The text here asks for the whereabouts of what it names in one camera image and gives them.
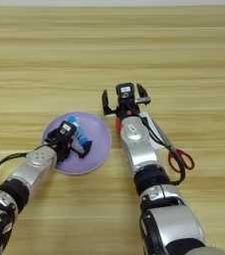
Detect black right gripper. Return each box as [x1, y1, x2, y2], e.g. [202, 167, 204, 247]
[101, 83, 152, 120]

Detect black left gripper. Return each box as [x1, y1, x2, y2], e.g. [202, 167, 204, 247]
[43, 128, 94, 163]

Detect blue white glue stick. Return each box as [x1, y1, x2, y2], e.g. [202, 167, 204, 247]
[67, 116, 90, 154]

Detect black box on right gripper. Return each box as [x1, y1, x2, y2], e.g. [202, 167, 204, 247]
[115, 82, 135, 100]

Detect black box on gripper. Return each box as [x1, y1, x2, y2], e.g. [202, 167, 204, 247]
[115, 82, 135, 100]
[58, 121, 78, 139]

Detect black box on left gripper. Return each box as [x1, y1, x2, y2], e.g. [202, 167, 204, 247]
[58, 121, 78, 139]

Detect purple round plate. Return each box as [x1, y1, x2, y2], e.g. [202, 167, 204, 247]
[40, 111, 113, 176]

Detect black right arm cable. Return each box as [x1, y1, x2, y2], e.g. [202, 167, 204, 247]
[125, 101, 187, 186]

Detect red handled scissors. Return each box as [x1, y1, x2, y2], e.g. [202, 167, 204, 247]
[149, 117, 196, 174]

